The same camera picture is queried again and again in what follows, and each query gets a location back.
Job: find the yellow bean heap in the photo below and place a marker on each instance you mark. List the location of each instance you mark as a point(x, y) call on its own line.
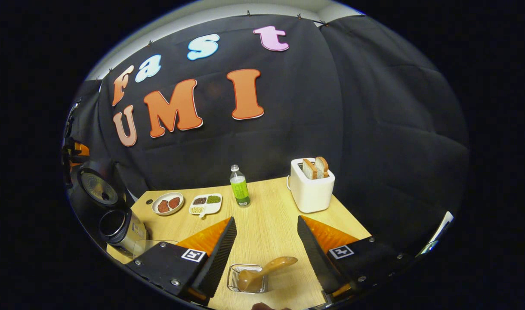
point(197, 210)

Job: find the red meat piece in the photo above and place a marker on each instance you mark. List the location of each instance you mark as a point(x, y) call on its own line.
point(174, 203)
point(163, 206)

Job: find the brown bean heap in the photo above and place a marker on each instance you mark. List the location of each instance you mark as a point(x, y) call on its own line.
point(199, 200)

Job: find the toast bread slice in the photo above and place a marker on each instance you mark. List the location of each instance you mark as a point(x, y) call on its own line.
point(322, 166)
point(310, 170)

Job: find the white divided dish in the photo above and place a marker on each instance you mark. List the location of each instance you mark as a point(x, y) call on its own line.
point(205, 206)

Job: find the wooden spoon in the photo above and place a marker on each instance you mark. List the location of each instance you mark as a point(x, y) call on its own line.
point(267, 270)

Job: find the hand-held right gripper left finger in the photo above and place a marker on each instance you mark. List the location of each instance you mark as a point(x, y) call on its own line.
point(219, 258)

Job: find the green drink bottle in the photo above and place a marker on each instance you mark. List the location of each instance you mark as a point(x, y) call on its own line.
point(240, 189)

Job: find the round white plate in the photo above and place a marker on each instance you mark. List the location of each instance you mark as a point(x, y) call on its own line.
point(168, 196)

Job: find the dark grey rice cooker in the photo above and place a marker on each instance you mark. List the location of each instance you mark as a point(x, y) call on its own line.
point(120, 232)

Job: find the green bean heap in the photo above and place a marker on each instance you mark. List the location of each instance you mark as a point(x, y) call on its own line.
point(214, 199)

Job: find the white toaster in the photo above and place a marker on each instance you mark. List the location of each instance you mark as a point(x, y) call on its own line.
point(310, 193)

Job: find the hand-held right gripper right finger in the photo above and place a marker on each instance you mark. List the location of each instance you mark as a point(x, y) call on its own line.
point(318, 258)

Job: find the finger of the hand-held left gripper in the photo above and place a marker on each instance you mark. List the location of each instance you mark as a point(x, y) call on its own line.
point(81, 150)

